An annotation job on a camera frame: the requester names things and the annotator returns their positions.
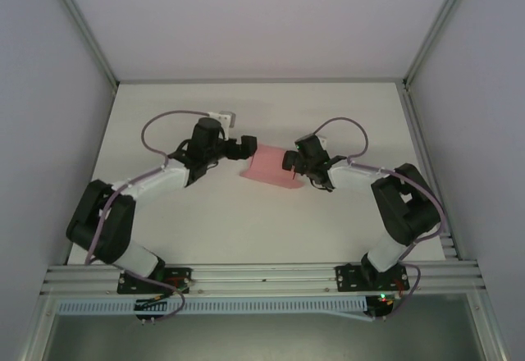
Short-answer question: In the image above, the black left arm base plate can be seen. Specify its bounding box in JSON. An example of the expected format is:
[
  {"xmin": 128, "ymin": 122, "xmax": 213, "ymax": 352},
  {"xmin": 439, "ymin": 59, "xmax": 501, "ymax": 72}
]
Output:
[{"xmin": 117, "ymin": 266, "xmax": 194, "ymax": 295}]

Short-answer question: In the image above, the aluminium left corner post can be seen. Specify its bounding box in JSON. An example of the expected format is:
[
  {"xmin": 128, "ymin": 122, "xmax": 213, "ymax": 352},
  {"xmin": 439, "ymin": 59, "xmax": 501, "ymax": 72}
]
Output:
[{"xmin": 43, "ymin": 0, "xmax": 120, "ymax": 90}]

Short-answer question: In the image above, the black left controller board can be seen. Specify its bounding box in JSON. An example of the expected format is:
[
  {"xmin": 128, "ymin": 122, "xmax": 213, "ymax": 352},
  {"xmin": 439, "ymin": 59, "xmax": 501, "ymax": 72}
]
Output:
[{"xmin": 134, "ymin": 297, "xmax": 169, "ymax": 318}]

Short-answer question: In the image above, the black right controller board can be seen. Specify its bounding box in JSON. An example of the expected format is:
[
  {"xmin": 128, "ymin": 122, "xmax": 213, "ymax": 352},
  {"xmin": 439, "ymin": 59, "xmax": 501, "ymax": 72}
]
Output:
[{"xmin": 367, "ymin": 293, "xmax": 397, "ymax": 320}]

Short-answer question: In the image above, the pink cloth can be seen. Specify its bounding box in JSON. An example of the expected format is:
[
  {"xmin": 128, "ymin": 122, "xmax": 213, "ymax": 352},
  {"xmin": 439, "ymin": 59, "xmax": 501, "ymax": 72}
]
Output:
[{"xmin": 239, "ymin": 144, "xmax": 307, "ymax": 192}]

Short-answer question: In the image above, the white slotted cable duct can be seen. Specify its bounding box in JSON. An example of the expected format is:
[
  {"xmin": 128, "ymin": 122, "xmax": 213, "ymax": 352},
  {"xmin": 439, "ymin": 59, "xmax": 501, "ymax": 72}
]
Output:
[{"xmin": 55, "ymin": 295, "xmax": 368, "ymax": 318}]

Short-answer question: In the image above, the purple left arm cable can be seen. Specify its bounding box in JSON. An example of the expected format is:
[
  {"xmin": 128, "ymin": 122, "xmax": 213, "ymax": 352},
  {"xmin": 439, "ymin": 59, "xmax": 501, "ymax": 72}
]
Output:
[{"xmin": 84, "ymin": 109, "xmax": 186, "ymax": 322}]

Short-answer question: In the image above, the aluminium mounting rail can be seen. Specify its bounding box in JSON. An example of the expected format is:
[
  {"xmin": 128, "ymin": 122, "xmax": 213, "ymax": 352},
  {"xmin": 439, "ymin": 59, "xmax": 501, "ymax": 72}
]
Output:
[{"xmin": 40, "ymin": 258, "xmax": 487, "ymax": 296}]

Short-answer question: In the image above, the aluminium corner post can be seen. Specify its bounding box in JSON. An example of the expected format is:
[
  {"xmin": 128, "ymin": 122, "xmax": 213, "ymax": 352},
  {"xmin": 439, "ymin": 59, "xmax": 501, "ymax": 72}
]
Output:
[
  {"xmin": 401, "ymin": 0, "xmax": 481, "ymax": 91},
  {"xmin": 43, "ymin": 0, "xmax": 120, "ymax": 90}
]

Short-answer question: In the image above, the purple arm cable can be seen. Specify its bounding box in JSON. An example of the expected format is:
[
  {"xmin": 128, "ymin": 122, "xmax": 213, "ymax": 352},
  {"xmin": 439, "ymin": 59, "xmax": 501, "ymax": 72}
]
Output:
[
  {"xmin": 315, "ymin": 117, "xmax": 447, "ymax": 321},
  {"xmin": 84, "ymin": 109, "xmax": 186, "ymax": 322}
]

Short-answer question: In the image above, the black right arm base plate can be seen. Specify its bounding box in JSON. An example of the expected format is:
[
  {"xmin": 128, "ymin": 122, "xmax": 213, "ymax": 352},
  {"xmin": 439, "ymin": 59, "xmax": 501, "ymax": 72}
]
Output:
[{"xmin": 335, "ymin": 263, "xmax": 410, "ymax": 293}]

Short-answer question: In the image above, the grey metal panel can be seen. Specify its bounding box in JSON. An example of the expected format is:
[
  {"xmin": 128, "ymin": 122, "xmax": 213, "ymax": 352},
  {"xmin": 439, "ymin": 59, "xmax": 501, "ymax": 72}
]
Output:
[{"xmin": 43, "ymin": 313, "xmax": 491, "ymax": 361}]

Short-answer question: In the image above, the aluminium side rail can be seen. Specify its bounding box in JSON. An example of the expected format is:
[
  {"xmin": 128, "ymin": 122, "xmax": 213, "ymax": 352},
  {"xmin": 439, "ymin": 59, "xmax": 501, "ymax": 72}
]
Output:
[{"xmin": 400, "ymin": 84, "xmax": 459, "ymax": 262}]

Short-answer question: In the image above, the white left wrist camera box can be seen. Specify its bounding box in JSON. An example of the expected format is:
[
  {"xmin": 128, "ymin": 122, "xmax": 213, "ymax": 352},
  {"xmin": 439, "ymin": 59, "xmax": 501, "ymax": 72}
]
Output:
[{"xmin": 207, "ymin": 108, "xmax": 238, "ymax": 129}]

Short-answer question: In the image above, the black controller board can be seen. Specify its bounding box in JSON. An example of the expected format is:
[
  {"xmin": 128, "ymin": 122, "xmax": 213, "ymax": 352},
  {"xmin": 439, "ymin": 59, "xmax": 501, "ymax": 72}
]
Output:
[
  {"xmin": 134, "ymin": 297, "xmax": 169, "ymax": 318},
  {"xmin": 367, "ymin": 293, "xmax": 397, "ymax": 320}
]

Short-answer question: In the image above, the aluminium right corner post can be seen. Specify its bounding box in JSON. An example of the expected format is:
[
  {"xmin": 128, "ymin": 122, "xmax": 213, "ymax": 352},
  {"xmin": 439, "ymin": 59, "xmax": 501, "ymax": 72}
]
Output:
[{"xmin": 401, "ymin": 0, "xmax": 481, "ymax": 91}]

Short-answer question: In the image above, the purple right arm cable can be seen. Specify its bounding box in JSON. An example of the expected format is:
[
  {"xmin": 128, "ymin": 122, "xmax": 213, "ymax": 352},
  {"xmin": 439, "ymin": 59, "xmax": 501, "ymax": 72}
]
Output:
[{"xmin": 315, "ymin": 117, "xmax": 447, "ymax": 321}]

